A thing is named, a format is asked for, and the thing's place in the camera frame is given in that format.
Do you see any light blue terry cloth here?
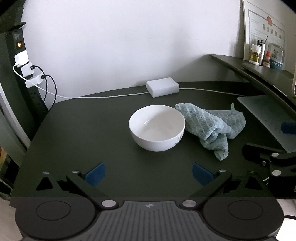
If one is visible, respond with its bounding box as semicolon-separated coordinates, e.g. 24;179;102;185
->
175;103;246;161

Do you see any white ceramic bowl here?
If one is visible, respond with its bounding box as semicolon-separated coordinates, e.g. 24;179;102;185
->
128;105;186;152

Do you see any dark curved shelf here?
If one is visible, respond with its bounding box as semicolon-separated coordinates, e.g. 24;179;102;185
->
210;54;295;113

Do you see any small red capped bottle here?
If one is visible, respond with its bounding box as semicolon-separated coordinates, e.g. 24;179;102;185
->
262;51;270;68

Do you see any clear glass dome jar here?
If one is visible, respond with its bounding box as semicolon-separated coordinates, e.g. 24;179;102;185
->
267;43;284;71

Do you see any white power adapter brick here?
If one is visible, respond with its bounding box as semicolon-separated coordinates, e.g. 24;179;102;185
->
145;77;180;98

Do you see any white plug adapter bottom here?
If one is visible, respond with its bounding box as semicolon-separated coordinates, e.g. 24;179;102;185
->
26;74;45;88

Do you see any white plug adapter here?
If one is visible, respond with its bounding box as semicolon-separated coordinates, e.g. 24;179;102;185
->
14;50;29;68
21;62;34;77
26;74;45;88

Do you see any white yellow pill bottle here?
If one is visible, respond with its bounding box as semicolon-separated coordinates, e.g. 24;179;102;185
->
249;44;261;65

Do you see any white plug adapter middle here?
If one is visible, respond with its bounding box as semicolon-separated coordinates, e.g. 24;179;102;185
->
21;62;34;77

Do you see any white plug adapter top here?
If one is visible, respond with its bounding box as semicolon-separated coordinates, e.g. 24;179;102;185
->
14;50;29;68

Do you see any framed certificate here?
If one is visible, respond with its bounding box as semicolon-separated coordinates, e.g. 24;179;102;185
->
242;1;285;60

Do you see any black power strip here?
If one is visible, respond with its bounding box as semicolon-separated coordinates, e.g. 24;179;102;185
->
3;29;48;118

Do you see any white charging cable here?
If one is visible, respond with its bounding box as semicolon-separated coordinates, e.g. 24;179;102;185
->
12;64;246;100

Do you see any black cable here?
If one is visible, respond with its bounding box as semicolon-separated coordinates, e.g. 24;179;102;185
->
31;65;58;110

